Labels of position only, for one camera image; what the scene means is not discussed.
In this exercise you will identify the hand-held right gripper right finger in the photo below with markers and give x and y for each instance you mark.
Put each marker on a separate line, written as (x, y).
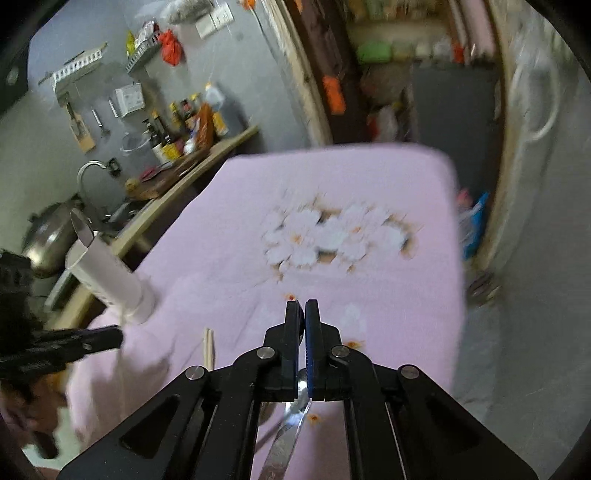
(313, 350)

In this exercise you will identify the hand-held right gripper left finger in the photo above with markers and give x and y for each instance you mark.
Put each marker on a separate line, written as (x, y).
(291, 350)

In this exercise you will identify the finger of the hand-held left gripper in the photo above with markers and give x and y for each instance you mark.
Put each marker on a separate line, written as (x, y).
(87, 340)

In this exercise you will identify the white cylindrical utensil holder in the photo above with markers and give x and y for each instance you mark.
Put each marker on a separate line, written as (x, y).
(111, 281)

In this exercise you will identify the metal spoon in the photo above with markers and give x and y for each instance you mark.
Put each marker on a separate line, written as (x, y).
(284, 434)

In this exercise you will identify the person's left hand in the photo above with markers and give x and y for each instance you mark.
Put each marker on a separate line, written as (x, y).
(44, 406)

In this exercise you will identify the metal wok with lid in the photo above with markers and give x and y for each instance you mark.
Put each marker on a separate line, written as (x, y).
(48, 240)

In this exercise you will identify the pink floral cloth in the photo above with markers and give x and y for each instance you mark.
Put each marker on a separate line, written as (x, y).
(207, 258)

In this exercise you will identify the yellow sponge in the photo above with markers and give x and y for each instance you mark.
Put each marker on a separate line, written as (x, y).
(133, 184)

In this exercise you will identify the wooden cutting board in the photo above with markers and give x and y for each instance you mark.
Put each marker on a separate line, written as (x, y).
(161, 184)

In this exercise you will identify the metal faucet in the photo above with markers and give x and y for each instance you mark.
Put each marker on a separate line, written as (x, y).
(92, 165)

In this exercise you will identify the red small object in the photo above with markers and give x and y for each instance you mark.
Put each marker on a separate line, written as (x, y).
(151, 173)

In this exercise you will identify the metal strainer ladle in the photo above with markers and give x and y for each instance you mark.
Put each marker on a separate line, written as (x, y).
(134, 148)

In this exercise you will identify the wooden knife holder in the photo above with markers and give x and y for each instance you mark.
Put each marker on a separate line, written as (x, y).
(84, 136)

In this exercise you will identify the blue plastic bag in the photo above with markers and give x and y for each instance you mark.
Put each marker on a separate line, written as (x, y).
(475, 226)

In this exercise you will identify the metal peeler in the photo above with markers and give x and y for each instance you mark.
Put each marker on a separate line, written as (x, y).
(99, 122)

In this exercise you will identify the hanging metal cleaver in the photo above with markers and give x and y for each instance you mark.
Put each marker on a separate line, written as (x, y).
(68, 104)

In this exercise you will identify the orange seasoning packet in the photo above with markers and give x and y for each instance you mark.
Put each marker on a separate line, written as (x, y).
(205, 127)

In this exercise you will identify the white plastic bag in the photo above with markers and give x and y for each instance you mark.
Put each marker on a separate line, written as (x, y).
(385, 122)

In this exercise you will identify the cooking oil jug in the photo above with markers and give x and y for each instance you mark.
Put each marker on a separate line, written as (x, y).
(216, 108)

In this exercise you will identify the orange plastic bag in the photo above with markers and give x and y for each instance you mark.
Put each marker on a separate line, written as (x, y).
(334, 94)

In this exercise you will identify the black range hood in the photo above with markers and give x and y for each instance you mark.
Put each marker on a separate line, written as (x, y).
(11, 78)

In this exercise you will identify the grey refrigerator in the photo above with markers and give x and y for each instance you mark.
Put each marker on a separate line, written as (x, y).
(452, 115)

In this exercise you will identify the yellow snack packet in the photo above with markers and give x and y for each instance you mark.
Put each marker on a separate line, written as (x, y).
(131, 44)

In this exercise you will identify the red plastic bag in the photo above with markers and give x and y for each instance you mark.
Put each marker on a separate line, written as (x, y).
(171, 48)

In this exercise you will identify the green box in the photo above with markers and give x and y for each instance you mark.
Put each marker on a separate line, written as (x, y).
(374, 51)

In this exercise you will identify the red seasoning packets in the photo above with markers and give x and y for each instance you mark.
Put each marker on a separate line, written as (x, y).
(147, 32)

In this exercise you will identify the clear bag of dried goods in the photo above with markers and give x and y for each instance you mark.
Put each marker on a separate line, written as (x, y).
(184, 10)

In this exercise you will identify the black wall outlet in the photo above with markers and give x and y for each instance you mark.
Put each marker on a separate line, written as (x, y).
(113, 167)

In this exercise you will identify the white wall box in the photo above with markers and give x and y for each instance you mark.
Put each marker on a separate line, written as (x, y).
(130, 99)

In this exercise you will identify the wooden door frame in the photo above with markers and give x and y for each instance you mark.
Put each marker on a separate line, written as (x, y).
(314, 101)

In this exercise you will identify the white plastic wall rack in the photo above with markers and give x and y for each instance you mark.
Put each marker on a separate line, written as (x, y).
(76, 67)

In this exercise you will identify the white wall switch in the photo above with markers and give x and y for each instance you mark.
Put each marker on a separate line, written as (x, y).
(206, 27)

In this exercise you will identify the white wall socket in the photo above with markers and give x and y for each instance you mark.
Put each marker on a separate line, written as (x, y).
(222, 14)

